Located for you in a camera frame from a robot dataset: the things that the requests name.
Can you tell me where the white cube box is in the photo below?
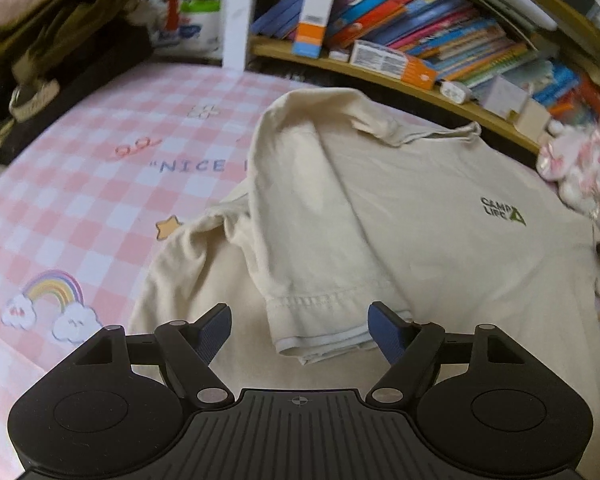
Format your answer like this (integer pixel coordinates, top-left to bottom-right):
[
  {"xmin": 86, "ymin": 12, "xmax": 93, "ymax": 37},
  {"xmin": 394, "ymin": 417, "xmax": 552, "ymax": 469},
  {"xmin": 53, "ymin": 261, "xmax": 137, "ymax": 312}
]
[{"xmin": 480, "ymin": 76, "xmax": 529, "ymax": 120}]

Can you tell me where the row of colourful books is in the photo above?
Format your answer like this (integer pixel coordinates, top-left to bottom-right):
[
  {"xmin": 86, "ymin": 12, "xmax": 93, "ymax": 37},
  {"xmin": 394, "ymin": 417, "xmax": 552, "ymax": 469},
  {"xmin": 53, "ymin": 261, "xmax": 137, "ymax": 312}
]
[{"xmin": 249, "ymin": 0, "xmax": 600, "ymax": 116}]

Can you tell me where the white power adapter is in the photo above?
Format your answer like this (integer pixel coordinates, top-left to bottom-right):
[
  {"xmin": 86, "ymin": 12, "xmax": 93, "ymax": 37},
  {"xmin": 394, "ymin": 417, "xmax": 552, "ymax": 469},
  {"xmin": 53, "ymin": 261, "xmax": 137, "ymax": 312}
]
[{"xmin": 440, "ymin": 80, "xmax": 472, "ymax": 105}]

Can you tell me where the pink white plush bunny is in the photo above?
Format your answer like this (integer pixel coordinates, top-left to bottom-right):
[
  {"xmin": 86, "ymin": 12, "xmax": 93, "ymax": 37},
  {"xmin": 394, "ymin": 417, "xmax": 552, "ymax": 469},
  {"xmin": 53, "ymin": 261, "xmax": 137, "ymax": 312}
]
[{"xmin": 536, "ymin": 119, "xmax": 600, "ymax": 229}]

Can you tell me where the pink checkered table mat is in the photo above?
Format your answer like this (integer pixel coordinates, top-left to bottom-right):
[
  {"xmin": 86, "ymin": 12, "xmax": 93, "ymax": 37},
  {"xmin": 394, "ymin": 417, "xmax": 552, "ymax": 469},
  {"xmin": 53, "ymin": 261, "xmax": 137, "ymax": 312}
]
[{"xmin": 0, "ymin": 58, "xmax": 600, "ymax": 480}]

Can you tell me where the white green-lid jar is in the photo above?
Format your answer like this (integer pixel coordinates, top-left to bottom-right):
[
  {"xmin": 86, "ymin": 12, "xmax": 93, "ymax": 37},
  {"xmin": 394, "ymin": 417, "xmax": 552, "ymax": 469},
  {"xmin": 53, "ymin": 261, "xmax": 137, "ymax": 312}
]
[{"xmin": 176, "ymin": 0, "xmax": 221, "ymax": 52}]

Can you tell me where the small beige box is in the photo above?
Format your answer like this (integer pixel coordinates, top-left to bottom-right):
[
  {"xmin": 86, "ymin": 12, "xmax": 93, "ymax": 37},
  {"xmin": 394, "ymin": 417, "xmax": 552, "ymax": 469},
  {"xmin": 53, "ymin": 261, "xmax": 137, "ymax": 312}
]
[{"xmin": 514, "ymin": 99, "xmax": 550, "ymax": 143}]

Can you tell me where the tall white orange box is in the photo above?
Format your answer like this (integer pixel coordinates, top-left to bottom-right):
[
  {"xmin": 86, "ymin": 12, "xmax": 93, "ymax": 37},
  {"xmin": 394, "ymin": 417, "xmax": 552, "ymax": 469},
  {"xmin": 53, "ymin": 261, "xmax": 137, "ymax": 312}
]
[{"xmin": 291, "ymin": 0, "xmax": 335, "ymax": 58}]

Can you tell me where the beige t-shirt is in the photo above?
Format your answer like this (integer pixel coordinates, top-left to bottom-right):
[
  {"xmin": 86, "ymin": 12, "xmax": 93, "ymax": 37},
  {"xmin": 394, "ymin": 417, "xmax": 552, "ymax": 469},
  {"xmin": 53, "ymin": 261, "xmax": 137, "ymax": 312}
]
[{"xmin": 131, "ymin": 89, "xmax": 600, "ymax": 414}]

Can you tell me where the olive brown bag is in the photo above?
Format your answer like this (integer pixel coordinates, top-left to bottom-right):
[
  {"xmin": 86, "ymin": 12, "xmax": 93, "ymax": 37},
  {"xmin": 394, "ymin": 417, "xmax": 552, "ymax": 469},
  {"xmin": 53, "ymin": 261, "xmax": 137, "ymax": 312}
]
[{"xmin": 0, "ymin": 0, "xmax": 146, "ymax": 111}]

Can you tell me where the flat white orange box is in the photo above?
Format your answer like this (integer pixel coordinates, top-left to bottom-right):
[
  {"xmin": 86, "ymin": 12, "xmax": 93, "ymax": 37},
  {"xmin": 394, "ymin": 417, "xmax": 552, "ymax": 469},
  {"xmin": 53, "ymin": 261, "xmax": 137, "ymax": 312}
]
[{"xmin": 349, "ymin": 40, "xmax": 437, "ymax": 90}]

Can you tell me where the wooden white bookshelf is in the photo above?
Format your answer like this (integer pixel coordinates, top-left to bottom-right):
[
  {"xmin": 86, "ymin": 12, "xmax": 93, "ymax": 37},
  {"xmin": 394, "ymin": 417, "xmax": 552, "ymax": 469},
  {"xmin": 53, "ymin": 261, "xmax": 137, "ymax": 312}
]
[{"xmin": 230, "ymin": 0, "xmax": 600, "ymax": 153}]

